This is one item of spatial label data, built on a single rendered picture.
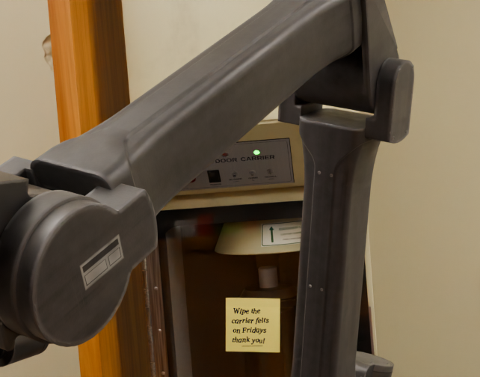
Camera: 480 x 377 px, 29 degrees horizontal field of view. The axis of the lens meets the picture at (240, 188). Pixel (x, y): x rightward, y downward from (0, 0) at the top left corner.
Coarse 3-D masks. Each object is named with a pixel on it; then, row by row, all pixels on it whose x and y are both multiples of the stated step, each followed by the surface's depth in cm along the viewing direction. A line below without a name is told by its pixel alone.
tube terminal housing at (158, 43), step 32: (128, 0) 131; (160, 0) 131; (192, 0) 130; (224, 0) 130; (256, 0) 130; (128, 32) 131; (160, 32) 131; (192, 32) 131; (224, 32) 130; (128, 64) 132; (160, 64) 131; (224, 192) 132; (256, 192) 131; (288, 192) 131
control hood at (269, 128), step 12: (336, 108) 118; (264, 120) 119; (276, 120) 119; (252, 132) 120; (264, 132) 120; (276, 132) 120; (288, 132) 120; (300, 144) 122; (300, 156) 124; (300, 168) 125; (300, 180) 127; (180, 192) 129; (192, 192) 129; (204, 192) 130; (216, 192) 130
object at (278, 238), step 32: (160, 224) 132; (192, 224) 131; (224, 224) 131; (256, 224) 130; (288, 224) 130; (160, 256) 132; (192, 256) 131; (224, 256) 131; (256, 256) 131; (288, 256) 130; (192, 288) 132; (224, 288) 131; (256, 288) 131; (288, 288) 130; (192, 320) 132; (224, 320) 132; (288, 320) 131; (192, 352) 132; (224, 352) 132; (256, 352) 131; (288, 352) 131
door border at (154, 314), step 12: (156, 252) 132; (156, 264) 132; (144, 276) 132; (156, 276) 132; (144, 288) 132; (156, 288) 132; (156, 300) 132; (156, 312) 132; (156, 324) 132; (156, 336) 132; (156, 348) 133; (156, 360) 133; (156, 372) 133; (168, 372) 133
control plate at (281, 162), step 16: (240, 144) 122; (256, 144) 122; (272, 144) 122; (288, 144) 122; (224, 160) 124; (240, 160) 124; (256, 160) 124; (272, 160) 124; (288, 160) 124; (224, 176) 127; (240, 176) 127; (256, 176) 126; (272, 176) 126; (288, 176) 126
